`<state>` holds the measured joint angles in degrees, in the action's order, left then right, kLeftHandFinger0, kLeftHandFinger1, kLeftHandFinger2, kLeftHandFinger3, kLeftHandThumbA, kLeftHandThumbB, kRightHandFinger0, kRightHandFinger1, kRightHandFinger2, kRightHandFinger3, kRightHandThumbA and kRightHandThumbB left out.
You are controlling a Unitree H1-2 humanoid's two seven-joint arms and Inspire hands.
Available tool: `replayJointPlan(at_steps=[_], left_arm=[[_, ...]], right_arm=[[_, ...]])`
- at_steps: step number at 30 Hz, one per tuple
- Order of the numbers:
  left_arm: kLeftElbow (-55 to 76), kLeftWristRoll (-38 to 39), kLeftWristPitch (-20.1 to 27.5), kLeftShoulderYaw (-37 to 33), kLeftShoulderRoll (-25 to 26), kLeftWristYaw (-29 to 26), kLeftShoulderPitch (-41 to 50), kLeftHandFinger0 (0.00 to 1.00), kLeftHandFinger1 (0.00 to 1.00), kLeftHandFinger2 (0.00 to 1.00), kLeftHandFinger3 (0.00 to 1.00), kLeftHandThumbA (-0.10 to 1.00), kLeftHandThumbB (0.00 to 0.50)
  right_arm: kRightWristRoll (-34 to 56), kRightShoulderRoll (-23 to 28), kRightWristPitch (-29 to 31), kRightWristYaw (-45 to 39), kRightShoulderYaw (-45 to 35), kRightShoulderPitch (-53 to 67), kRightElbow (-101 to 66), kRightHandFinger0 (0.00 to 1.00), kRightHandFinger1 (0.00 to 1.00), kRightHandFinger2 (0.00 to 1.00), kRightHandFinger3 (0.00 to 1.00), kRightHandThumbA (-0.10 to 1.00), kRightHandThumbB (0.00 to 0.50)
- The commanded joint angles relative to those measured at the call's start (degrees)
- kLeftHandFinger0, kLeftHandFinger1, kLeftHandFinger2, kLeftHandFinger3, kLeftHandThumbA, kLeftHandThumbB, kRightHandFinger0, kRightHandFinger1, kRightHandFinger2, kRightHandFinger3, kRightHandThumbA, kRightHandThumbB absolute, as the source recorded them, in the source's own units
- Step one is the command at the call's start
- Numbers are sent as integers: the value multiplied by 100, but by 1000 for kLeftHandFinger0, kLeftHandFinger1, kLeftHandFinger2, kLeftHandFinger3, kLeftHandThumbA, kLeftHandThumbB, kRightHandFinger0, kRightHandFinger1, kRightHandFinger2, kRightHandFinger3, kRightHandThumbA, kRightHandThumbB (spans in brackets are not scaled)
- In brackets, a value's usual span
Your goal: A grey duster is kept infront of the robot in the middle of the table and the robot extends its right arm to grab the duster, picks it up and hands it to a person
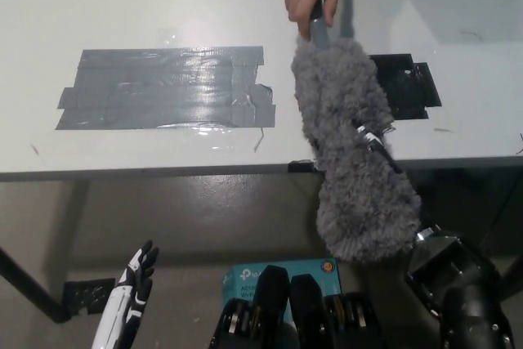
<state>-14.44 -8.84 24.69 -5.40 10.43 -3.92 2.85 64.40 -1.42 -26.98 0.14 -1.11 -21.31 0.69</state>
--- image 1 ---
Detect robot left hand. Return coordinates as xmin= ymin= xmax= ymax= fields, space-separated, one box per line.
xmin=92 ymin=239 xmax=160 ymax=349

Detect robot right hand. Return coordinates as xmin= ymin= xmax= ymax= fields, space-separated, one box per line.
xmin=355 ymin=123 xmax=404 ymax=175

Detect grey fluffy duster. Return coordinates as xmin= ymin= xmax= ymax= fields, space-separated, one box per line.
xmin=290 ymin=0 xmax=422 ymax=263

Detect robot torso black blocks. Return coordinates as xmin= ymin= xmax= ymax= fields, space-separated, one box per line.
xmin=208 ymin=266 xmax=389 ymax=349

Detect black table leg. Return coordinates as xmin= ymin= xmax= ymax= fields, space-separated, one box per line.
xmin=0 ymin=245 xmax=71 ymax=324

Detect teal router box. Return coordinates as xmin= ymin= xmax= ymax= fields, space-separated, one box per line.
xmin=221 ymin=257 xmax=341 ymax=325

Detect grey duct tape patch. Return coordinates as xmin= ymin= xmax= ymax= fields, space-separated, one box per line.
xmin=55 ymin=46 xmax=277 ymax=132

